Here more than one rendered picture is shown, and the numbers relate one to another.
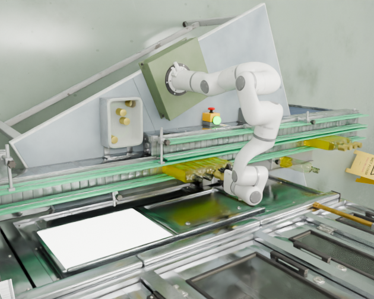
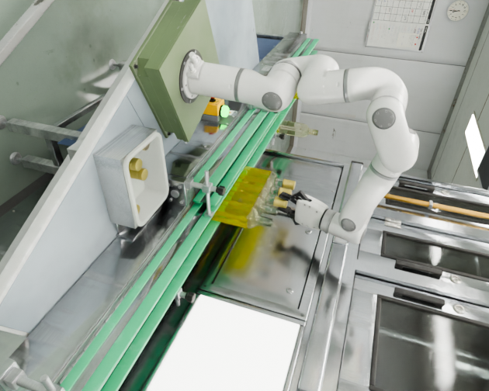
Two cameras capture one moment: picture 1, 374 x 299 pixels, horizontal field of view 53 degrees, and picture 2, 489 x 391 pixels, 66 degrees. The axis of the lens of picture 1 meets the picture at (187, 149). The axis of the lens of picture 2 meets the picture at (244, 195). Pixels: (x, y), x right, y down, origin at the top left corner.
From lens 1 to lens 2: 1.05 m
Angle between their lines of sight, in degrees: 39
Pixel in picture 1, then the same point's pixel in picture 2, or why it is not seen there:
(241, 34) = not seen: outside the picture
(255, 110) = (410, 157)
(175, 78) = (196, 81)
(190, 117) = not seen: hidden behind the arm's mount
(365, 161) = not seen: hidden behind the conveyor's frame
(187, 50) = (195, 24)
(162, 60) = (173, 55)
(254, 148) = (380, 190)
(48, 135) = (39, 265)
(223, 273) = (385, 350)
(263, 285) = (431, 346)
